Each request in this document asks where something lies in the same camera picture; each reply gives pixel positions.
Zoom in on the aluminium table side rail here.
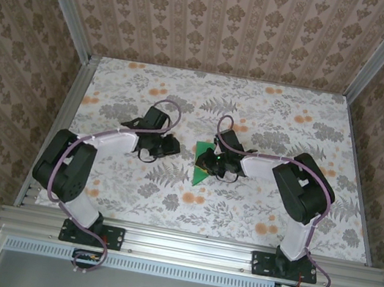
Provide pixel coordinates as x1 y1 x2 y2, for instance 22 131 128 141
13 45 100 216

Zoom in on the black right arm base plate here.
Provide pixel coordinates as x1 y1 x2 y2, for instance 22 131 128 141
249 250 321 286

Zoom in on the green paper sheet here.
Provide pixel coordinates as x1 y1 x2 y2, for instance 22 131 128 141
188 139 224 190

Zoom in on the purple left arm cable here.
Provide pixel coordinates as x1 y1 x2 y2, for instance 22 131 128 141
32 81 185 287

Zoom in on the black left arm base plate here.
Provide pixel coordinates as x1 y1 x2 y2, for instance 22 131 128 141
57 216 127 253

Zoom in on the slotted grey cable duct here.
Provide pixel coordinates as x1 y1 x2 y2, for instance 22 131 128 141
4 234 301 287

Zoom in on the long aluminium mounting rail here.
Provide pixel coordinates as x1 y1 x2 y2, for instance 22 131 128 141
0 201 384 287

